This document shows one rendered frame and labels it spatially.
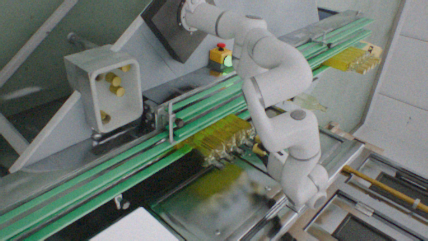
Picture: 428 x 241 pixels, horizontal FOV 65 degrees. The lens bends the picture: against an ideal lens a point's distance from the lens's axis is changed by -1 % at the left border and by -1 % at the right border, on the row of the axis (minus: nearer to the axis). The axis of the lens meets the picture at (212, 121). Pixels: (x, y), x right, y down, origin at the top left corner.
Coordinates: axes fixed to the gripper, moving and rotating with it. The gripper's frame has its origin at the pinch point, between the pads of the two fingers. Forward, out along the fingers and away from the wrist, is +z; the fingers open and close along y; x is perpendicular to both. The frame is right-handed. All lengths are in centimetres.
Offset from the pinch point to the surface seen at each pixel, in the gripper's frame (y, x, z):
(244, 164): -12.6, 0.4, 8.9
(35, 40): 23, 60, 86
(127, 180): -4.1, 47.3, 13.0
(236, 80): 13.8, -7.9, 30.5
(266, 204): -12.2, 6.6, -13.0
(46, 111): -16, 62, 91
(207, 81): 15.6, 5.9, 31.6
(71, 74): 28, 56, 34
